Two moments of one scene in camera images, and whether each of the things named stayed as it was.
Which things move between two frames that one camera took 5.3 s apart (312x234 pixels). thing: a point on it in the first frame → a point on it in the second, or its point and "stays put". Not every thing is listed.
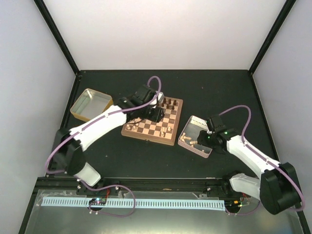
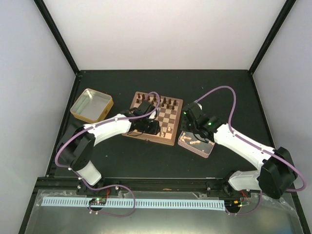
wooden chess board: (164, 132) stays put
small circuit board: (98, 201) stays put
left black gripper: (157, 117) → (154, 130)
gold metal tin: (90, 104) stays put
